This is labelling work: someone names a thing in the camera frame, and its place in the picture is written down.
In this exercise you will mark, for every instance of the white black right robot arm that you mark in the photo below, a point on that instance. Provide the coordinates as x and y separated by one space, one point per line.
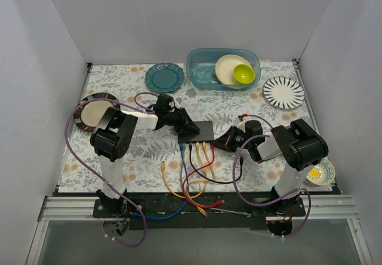
300 145

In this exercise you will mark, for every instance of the brown rimmed cream plate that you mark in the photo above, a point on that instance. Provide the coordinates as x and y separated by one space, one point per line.
87 117

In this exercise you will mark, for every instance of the lime green bowl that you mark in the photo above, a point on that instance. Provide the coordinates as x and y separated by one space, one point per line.
244 74

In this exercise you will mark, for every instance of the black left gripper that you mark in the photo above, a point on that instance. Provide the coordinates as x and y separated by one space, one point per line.
180 120

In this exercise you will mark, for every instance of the floral patterned table mat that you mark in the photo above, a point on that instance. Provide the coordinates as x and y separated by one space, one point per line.
162 160

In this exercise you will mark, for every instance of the teal scalloped plate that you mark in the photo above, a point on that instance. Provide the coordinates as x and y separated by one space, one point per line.
164 77

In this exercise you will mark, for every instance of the blue transparent plastic tub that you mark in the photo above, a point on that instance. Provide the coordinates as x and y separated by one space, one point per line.
212 68

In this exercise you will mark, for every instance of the yellow flower patterned bowl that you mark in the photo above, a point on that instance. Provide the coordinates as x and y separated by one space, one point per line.
322 174

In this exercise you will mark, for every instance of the white plate blue stripes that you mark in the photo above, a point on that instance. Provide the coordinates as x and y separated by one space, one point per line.
283 93

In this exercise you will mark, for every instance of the cream plate in tub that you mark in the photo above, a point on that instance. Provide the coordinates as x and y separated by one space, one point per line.
224 68

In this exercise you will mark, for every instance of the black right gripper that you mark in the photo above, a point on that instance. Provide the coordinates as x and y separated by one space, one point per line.
230 138

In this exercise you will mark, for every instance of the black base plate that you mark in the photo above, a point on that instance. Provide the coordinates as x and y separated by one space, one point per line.
165 211

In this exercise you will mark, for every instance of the aluminium frame rail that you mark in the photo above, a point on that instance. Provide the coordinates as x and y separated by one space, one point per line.
63 223

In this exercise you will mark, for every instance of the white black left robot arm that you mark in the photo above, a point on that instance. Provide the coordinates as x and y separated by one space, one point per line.
112 137

